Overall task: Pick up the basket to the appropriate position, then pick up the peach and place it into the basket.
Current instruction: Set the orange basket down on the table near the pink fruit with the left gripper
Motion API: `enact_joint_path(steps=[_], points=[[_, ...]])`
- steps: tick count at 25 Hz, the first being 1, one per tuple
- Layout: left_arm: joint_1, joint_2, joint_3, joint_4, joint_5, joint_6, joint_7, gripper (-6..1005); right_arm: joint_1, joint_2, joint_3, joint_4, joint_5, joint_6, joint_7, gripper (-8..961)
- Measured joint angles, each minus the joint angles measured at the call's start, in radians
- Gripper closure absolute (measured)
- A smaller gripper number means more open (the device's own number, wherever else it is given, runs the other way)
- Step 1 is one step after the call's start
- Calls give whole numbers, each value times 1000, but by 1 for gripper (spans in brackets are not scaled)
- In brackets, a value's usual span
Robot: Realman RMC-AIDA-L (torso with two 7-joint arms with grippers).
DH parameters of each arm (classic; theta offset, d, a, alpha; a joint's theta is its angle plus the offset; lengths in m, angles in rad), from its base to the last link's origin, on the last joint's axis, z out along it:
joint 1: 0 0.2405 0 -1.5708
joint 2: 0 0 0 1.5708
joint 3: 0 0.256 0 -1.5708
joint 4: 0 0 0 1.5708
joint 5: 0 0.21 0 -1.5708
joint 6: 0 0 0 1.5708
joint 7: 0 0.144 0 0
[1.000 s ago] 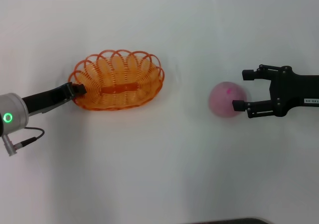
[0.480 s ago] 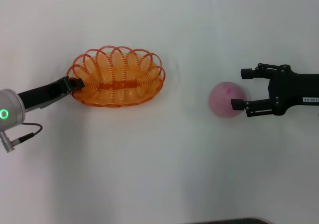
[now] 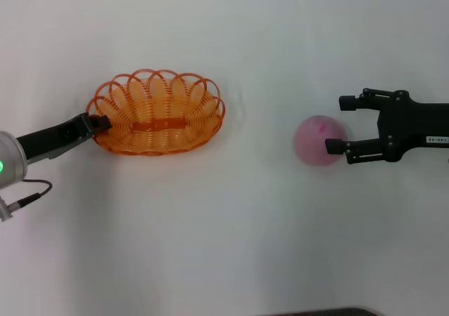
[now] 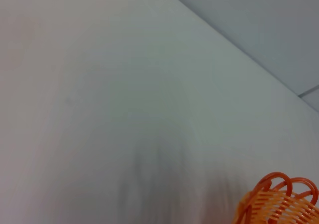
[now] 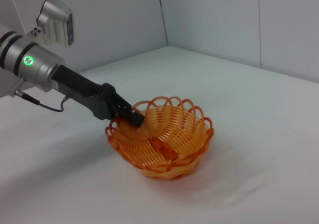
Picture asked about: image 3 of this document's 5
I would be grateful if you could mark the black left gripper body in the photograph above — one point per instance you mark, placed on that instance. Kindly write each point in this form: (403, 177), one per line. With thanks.
(52, 140)

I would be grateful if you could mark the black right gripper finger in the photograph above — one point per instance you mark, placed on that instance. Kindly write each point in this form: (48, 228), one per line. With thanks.
(347, 103)
(335, 146)

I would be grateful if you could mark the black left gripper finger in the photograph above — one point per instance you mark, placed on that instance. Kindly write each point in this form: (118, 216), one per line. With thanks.
(101, 127)
(98, 120)

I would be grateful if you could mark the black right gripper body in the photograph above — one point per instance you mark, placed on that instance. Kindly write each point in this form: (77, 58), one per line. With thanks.
(410, 126)

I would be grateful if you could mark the orange plastic wicker basket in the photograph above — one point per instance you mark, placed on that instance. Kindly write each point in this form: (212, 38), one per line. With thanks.
(158, 119)

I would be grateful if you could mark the pink peach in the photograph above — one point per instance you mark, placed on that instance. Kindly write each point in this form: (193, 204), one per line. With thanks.
(312, 144)

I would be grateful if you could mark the dark robot torso edge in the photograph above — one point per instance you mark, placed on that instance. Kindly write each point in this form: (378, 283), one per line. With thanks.
(326, 312)

